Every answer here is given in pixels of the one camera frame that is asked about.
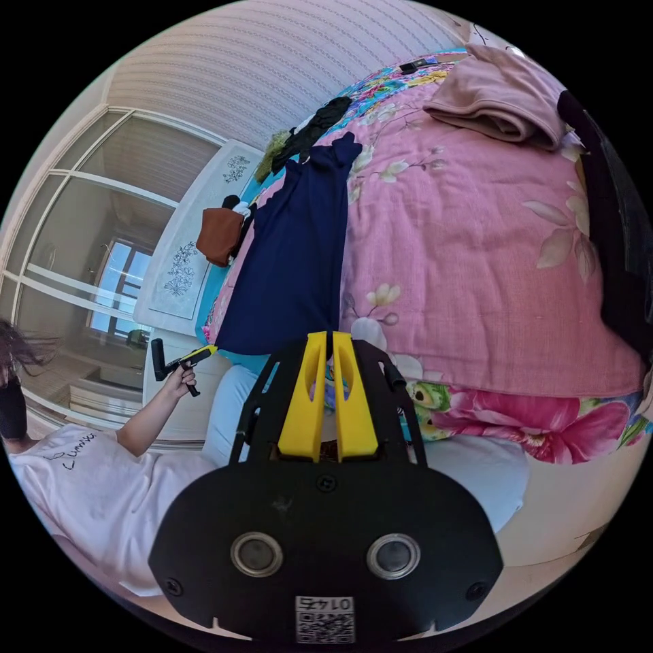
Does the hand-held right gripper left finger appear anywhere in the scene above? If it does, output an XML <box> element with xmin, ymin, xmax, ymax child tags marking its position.
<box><xmin>277</xmin><ymin>331</ymin><xmax>328</xmax><ymax>463</ymax></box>

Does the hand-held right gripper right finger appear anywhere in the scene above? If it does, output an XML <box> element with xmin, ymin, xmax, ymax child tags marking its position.
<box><xmin>332</xmin><ymin>331</ymin><xmax>380</xmax><ymax>463</ymax></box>

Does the dark blue short sleeve shirt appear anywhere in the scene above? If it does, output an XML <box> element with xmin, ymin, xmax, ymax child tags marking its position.
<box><xmin>214</xmin><ymin>131</ymin><xmax>364</xmax><ymax>357</ymax></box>

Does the person's left forearm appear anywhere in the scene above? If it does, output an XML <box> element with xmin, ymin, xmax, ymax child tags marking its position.
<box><xmin>116</xmin><ymin>388</ymin><xmax>180</xmax><ymax>458</ymax></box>

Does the person's left hand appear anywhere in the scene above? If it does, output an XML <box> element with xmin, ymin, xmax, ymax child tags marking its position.
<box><xmin>162</xmin><ymin>364</ymin><xmax>199</xmax><ymax>405</ymax></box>

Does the brown garment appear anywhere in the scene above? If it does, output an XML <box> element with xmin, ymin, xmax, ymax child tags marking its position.
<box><xmin>195</xmin><ymin>195</ymin><xmax>256</xmax><ymax>269</ymax></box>

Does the person's body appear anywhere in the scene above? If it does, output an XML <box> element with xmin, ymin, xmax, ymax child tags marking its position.
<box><xmin>0</xmin><ymin>317</ymin><xmax>533</xmax><ymax>599</ymax></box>

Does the bed with pink floral quilt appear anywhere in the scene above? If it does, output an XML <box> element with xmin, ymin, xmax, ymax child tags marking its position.
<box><xmin>133</xmin><ymin>46</ymin><xmax>653</xmax><ymax>466</ymax></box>

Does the pile of clothes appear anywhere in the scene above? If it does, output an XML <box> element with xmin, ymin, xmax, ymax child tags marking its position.
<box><xmin>252</xmin><ymin>95</ymin><xmax>354</xmax><ymax>185</ymax></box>

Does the large black bag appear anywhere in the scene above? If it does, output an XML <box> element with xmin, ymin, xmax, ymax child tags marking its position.
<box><xmin>556</xmin><ymin>89</ymin><xmax>653</xmax><ymax>380</ymax></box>

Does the folded pink blanket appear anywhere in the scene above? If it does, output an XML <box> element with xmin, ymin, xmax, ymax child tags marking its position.
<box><xmin>422</xmin><ymin>43</ymin><xmax>571</xmax><ymax>152</ymax></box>

